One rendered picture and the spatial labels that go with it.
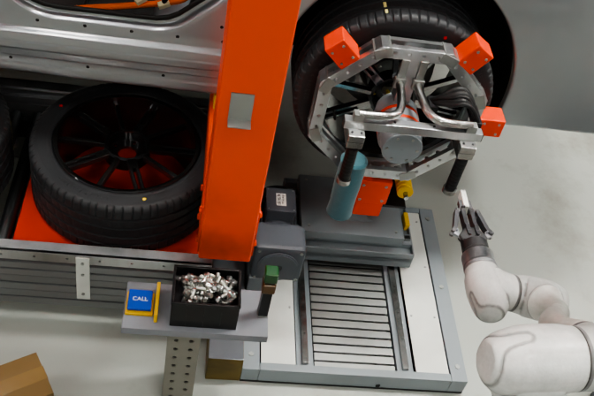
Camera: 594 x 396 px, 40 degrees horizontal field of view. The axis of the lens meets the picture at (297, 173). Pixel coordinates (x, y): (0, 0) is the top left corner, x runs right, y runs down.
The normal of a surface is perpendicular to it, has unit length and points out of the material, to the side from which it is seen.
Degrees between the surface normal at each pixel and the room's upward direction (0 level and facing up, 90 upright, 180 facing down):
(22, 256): 90
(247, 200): 90
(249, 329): 0
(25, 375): 0
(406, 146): 90
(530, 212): 0
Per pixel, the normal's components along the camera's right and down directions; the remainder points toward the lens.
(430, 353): 0.16, -0.71
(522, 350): -0.04, -0.48
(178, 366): 0.04, 0.70
